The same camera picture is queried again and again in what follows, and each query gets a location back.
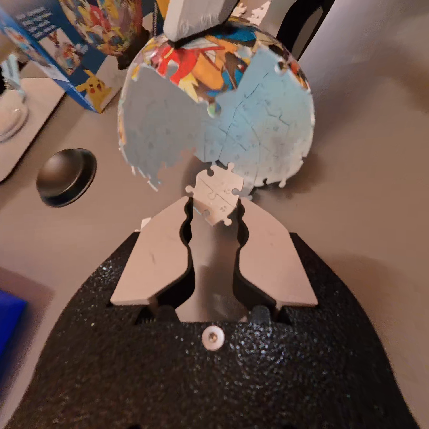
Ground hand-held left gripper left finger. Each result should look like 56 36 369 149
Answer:
110 196 196 307

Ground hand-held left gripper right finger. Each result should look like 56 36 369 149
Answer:
233 198 318 308

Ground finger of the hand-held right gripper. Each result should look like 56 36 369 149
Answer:
163 0 241 48
276 0 336 61

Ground joined white puzzle pieces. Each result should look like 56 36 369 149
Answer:
185 162 246 227

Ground colourful puzzle ball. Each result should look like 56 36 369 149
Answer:
117 19 316 192

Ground black round ball stand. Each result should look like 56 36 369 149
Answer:
36 148 98 208

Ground pile of loose puzzle pieces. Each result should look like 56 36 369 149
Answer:
231 0 273 27

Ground printed puzzle box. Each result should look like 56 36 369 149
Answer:
0 0 159 114

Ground blue plastic bin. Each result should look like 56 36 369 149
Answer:
0 290 28 361

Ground clear plastic stand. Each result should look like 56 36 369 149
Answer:
0 54 29 143

